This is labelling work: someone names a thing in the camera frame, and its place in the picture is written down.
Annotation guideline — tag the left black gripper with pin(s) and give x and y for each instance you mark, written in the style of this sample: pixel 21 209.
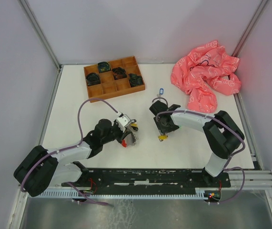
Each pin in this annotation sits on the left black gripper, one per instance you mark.
pixel 119 140

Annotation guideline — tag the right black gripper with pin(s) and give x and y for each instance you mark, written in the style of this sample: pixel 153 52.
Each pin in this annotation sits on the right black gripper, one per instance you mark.
pixel 163 130

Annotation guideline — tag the key with yellow tag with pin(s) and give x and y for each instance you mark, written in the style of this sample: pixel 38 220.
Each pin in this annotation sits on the key with yellow tag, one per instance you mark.
pixel 162 137

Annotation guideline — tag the red carabiner keyring with keys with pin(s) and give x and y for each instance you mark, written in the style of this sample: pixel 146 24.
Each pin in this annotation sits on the red carabiner keyring with keys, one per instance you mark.
pixel 133 126

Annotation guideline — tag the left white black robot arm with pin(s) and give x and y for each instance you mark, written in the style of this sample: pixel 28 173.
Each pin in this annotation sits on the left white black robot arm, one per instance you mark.
pixel 43 168

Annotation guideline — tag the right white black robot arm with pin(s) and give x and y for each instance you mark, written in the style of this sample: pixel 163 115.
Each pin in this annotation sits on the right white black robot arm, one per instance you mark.
pixel 224 137

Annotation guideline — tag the key with blue tag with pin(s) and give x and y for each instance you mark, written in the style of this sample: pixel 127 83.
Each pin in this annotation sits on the key with blue tag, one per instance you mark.
pixel 161 92

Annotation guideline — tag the dark rolled item right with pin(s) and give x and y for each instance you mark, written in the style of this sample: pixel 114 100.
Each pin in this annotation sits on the dark rolled item right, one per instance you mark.
pixel 135 80

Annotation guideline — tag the dark rolled item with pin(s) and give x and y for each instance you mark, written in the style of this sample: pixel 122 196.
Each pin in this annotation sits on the dark rolled item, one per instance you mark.
pixel 119 73
pixel 135 80
pixel 103 67
pixel 93 79

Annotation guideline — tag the wooden compartment tray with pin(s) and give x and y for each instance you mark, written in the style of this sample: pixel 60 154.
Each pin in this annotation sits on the wooden compartment tray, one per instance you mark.
pixel 110 88

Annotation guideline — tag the dark rolled item left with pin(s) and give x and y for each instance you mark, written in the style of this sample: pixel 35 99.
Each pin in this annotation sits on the dark rolled item left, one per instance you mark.
pixel 93 79

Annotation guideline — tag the dark rolled item middle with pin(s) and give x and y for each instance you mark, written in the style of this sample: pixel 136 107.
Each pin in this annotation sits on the dark rolled item middle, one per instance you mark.
pixel 119 73

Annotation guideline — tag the dark rolled item top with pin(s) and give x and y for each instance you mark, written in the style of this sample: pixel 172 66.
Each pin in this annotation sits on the dark rolled item top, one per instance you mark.
pixel 103 67

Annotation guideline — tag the pink patterned cloth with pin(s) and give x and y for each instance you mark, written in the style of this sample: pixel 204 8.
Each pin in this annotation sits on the pink patterned cloth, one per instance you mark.
pixel 205 70

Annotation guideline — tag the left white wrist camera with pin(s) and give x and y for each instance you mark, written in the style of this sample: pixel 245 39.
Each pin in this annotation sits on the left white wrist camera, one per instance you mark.
pixel 123 121

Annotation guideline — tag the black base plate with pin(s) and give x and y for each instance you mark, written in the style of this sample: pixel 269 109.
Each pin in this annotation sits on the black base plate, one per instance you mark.
pixel 103 177

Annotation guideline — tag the right aluminium frame post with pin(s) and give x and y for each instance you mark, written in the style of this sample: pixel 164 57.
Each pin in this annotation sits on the right aluminium frame post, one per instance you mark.
pixel 250 27

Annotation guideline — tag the aluminium frame post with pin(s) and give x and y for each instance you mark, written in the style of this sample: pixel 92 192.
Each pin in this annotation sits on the aluminium frame post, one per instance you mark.
pixel 250 27
pixel 38 30

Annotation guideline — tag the aluminium frame rail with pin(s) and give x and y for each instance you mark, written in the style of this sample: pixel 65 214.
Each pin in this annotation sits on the aluminium frame rail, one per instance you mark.
pixel 254 180

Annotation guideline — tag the left aluminium frame post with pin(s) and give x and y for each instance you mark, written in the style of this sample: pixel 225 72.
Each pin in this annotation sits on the left aluminium frame post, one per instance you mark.
pixel 38 30

